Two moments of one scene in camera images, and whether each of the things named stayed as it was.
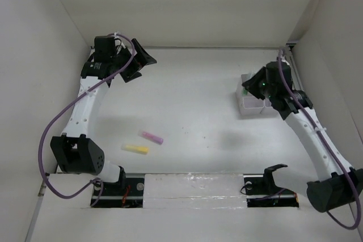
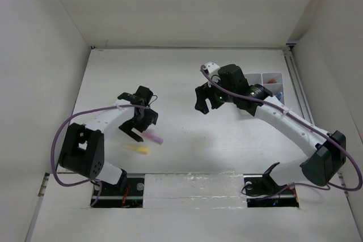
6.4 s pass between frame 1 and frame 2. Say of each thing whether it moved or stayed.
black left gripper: moved
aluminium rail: stayed
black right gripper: moved
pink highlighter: stayed
